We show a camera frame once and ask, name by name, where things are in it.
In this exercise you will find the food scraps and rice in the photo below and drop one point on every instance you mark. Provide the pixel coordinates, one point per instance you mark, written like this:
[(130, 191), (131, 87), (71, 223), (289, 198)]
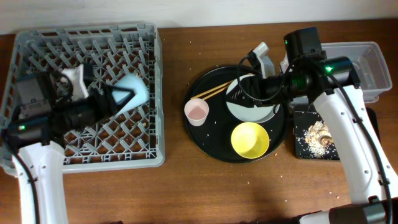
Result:
[(318, 138)]

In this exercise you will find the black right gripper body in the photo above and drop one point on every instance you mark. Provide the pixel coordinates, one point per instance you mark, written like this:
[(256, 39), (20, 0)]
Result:
[(268, 88)]

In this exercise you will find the pink plastic cup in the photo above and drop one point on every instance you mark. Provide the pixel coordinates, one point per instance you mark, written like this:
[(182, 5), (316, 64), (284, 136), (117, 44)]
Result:
[(196, 110)]

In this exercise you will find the light blue plastic cup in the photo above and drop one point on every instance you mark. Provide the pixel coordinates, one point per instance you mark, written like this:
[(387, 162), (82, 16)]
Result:
[(141, 94)]

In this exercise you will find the white round plate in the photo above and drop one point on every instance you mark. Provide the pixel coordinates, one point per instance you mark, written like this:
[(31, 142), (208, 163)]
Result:
[(255, 114)]

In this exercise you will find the clear plastic waste bin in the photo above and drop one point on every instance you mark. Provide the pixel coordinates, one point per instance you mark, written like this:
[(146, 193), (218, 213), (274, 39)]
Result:
[(369, 63)]

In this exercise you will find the grey dishwasher rack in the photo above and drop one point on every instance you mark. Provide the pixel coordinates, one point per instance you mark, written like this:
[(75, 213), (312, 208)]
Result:
[(131, 140)]

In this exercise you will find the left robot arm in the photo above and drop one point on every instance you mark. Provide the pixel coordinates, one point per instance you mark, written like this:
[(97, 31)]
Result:
[(37, 141)]

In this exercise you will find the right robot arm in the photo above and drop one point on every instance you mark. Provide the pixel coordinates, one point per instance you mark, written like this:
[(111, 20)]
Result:
[(332, 86)]

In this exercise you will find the round black tray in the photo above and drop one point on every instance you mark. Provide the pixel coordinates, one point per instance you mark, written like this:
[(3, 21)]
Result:
[(214, 136)]

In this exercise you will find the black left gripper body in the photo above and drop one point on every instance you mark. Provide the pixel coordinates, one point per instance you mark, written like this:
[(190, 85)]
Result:
[(94, 107)]

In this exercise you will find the wooden chopstick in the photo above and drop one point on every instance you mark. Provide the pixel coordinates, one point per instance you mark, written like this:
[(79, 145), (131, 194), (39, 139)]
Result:
[(208, 92), (215, 93)]

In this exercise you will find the black rectangular waste bin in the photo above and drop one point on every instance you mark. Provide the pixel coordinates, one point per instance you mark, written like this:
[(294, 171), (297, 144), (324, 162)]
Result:
[(302, 121)]

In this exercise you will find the yellow plastic bowl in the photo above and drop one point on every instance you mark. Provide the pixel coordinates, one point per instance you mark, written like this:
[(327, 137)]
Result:
[(250, 140)]

